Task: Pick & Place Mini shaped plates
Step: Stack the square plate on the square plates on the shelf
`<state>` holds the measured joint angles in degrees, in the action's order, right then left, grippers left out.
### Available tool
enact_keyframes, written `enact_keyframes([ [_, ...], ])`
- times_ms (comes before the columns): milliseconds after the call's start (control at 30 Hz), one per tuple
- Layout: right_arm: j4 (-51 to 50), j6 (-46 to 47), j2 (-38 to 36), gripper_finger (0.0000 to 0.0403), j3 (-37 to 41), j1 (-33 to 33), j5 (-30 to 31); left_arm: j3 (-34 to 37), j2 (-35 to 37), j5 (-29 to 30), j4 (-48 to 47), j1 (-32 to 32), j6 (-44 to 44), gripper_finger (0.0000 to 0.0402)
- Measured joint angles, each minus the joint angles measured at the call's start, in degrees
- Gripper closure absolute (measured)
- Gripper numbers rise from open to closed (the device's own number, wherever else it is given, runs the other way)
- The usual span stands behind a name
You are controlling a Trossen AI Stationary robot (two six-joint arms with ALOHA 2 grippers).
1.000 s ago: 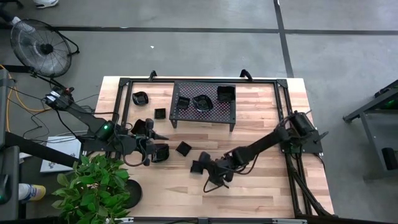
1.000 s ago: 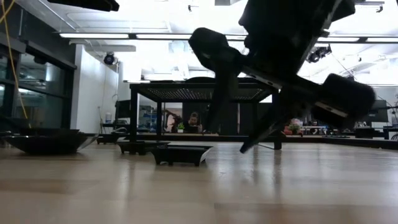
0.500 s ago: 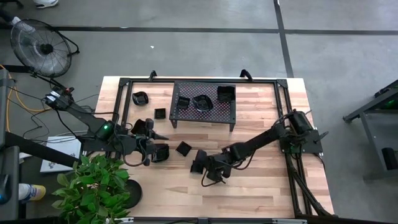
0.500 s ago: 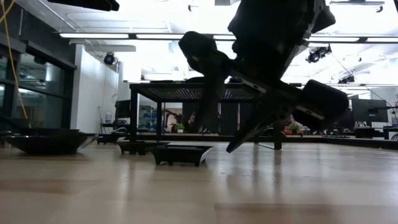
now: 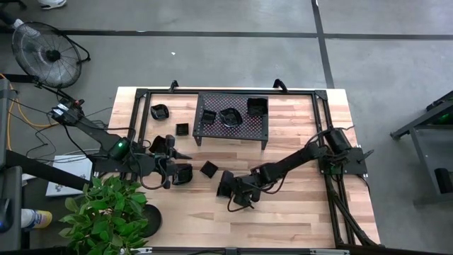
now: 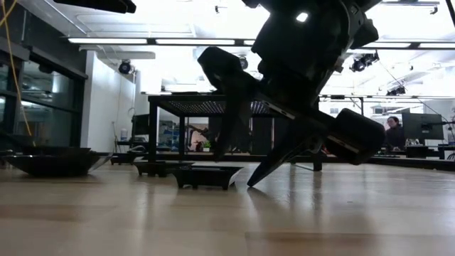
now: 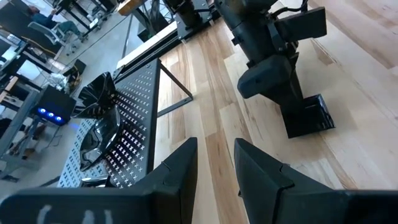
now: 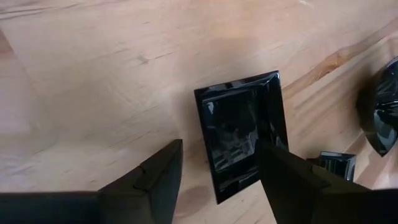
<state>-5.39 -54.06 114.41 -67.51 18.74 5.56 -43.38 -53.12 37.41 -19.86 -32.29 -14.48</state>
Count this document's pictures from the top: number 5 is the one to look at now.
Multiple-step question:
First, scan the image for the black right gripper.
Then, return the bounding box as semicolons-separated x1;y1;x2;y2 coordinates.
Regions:
226;172;263;208

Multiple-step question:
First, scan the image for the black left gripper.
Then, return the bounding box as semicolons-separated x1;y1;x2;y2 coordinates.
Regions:
148;134;193;188

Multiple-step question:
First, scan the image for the deep black square plate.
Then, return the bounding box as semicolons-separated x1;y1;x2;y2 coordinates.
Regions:
246;96;269;117

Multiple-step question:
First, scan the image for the black oval mini plate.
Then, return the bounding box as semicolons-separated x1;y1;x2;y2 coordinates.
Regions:
150;103;171;121

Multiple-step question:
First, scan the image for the black perforated metal shelf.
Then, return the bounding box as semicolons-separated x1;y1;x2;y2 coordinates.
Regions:
192;91;269;150

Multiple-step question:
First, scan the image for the large green potted plant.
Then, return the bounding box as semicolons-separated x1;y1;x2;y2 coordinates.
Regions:
58;175;163;255

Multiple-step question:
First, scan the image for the white printed sheet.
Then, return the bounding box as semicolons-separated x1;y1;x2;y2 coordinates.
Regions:
45;154;93;198

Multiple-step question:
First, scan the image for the black diagonal beam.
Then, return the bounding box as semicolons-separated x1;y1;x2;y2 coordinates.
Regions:
4;150;90;191

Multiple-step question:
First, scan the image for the white yellow spray can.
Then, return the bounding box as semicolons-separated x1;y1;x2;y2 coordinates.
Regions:
20;208;53;230

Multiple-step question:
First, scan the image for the black floor fan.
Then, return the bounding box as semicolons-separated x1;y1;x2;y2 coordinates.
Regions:
10;21;91;104

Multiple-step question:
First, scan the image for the grey equipment cart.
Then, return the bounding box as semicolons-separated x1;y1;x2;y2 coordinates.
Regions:
0;78;23;253

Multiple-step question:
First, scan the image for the person's white shoe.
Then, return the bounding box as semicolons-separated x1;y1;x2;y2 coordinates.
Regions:
37;0;67;11
8;18;28;32

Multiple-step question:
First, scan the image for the black box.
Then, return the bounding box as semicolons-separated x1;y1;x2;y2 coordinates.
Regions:
434;167;453;195

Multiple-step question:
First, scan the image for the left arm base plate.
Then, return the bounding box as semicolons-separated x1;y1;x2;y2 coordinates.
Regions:
92;152;147;175

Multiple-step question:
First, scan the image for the black metal table frame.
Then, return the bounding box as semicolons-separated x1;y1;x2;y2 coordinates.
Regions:
129;78;382;249

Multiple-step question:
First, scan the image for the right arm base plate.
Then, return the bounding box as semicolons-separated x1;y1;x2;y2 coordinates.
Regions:
317;147;369;176

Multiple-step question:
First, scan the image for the yellow extension cord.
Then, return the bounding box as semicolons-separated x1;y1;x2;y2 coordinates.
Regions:
0;72;61;152

